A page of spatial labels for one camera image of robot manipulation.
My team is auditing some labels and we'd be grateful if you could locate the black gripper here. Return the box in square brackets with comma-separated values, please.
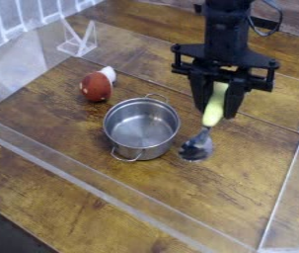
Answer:
[171, 19, 279, 120]

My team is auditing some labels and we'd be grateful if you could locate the green handled metal spoon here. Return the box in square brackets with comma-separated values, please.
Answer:
[177, 82, 228, 161]

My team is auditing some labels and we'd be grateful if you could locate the clear acrylic bracket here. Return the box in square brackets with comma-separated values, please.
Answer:
[56, 20, 97, 57]

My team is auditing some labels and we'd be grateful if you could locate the red toy mushroom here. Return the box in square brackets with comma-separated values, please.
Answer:
[79, 66, 116, 102]

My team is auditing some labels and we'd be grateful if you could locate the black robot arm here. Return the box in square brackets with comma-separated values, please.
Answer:
[171, 0, 283, 119]

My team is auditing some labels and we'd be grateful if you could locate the small steel pot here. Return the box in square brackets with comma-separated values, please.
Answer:
[103, 93, 180, 162]

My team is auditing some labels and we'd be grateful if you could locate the black strip on table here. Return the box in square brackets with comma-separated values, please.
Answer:
[193, 4, 282, 32]

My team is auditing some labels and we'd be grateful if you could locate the black cable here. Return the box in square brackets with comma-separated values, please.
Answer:
[246, 0, 284, 38]

